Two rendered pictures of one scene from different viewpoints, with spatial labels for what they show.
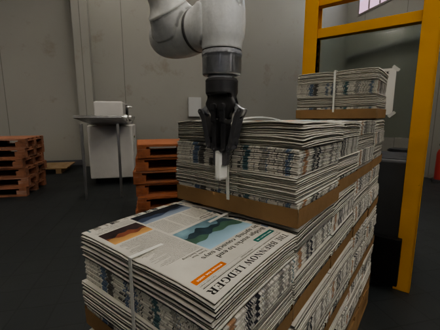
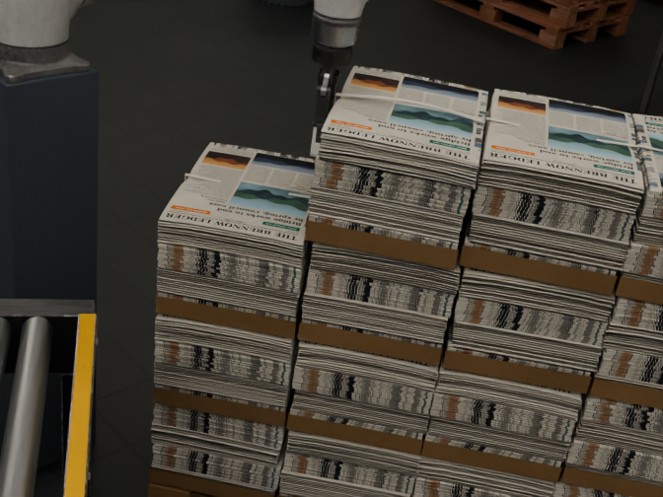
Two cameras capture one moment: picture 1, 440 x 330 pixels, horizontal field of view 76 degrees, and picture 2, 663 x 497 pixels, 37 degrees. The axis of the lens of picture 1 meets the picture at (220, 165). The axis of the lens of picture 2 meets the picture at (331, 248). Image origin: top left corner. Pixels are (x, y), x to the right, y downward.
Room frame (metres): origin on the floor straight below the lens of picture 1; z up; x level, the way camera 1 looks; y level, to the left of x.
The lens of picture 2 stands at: (-0.27, -1.57, 1.77)
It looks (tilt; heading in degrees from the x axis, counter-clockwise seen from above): 30 degrees down; 57
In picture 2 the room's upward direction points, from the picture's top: 8 degrees clockwise
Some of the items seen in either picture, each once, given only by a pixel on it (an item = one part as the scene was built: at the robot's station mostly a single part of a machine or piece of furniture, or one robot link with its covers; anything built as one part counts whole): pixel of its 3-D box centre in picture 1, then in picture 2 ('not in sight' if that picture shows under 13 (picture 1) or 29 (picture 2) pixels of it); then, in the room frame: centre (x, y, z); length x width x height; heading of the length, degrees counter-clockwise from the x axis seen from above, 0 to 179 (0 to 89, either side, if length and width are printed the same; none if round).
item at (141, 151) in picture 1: (184, 175); not in sight; (3.25, 0.42, 0.40); 1.12 x 0.77 x 0.81; 104
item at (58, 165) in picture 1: (38, 168); not in sight; (5.60, 3.64, 0.06); 1.21 x 0.83 x 0.11; 104
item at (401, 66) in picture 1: (361, 85); not in sight; (1.86, -0.91, 1.27); 0.57 x 0.01 x 0.65; 53
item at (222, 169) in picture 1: (222, 165); (319, 140); (0.67, -0.01, 0.96); 0.03 x 0.01 x 0.07; 143
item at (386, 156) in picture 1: (361, 203); not in sight; (2.14, -1.12, 0.40); 0.70 x 0.55 x 0.80; 53
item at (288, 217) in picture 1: (293, 198); (386, 225); (0.73, -0.19, 0.86); 0.29 x 0.16 x 0.04; 141
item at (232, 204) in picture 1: (257, 191); not in sight; (0.80, -0.11, 0.86); 0.28 x 0.06 x 0.04; 141
